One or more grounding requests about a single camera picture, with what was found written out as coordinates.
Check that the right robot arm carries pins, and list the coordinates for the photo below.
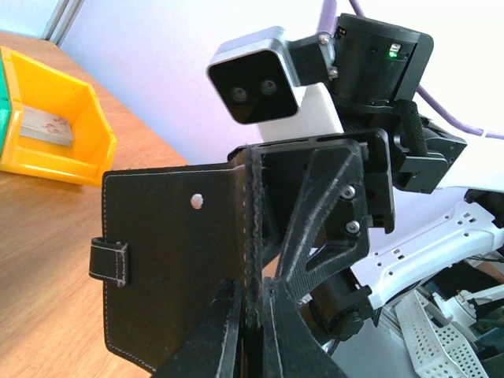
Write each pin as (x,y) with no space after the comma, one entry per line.
(379,67)

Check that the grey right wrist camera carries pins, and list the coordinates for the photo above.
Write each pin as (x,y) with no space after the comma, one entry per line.
(265,78)

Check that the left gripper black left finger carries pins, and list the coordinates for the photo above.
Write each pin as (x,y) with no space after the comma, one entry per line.
(214,348)

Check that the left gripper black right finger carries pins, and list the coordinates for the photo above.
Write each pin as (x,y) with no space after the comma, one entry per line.
(289,348)

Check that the yellow plastic bin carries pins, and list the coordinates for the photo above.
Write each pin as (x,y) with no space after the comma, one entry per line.
(34,84)

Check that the green plastic bin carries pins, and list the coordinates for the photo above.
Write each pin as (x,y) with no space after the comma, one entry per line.
(6,106)

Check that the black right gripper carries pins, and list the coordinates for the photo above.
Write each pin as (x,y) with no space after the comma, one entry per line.
(323,193)

